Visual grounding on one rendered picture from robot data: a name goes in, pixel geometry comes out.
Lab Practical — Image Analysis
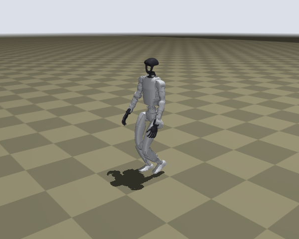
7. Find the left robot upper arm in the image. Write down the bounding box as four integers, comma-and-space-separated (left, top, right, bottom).
155, 79, 165, 106

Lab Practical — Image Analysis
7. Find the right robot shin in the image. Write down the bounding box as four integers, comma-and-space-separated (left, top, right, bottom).
135, 146, 151, 166

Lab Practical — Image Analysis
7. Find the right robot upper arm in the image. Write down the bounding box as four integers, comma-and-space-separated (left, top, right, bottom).
134, 76, 143, 99

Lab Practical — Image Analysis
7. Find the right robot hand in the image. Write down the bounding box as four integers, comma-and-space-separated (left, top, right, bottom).
122, 108, 131, 125

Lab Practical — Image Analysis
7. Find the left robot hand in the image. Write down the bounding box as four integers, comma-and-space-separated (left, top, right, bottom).
147, 119, 159, 138

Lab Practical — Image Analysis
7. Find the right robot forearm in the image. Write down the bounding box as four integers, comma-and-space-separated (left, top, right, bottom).
127, 96, 138, 113

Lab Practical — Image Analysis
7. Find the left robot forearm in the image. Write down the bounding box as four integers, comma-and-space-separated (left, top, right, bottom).
155, 101, 165, 125

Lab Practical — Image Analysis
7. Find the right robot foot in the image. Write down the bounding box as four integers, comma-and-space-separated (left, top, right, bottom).
139, 164, 154, 172

